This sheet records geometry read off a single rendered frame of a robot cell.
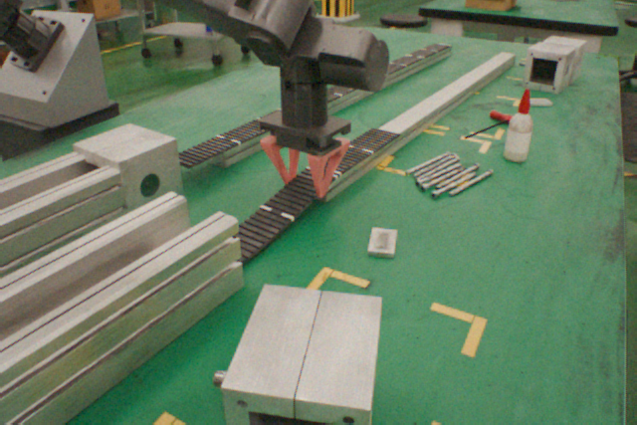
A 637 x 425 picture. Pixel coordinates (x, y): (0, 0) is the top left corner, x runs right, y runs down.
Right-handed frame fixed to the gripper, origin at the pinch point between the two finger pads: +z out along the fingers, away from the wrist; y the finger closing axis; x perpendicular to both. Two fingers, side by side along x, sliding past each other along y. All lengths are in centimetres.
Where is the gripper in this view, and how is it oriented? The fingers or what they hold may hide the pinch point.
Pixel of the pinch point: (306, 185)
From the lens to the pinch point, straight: 65.9
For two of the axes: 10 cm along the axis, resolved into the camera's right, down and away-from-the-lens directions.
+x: 5.8, -3.8, 7.2
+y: 8.2, 2.6, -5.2
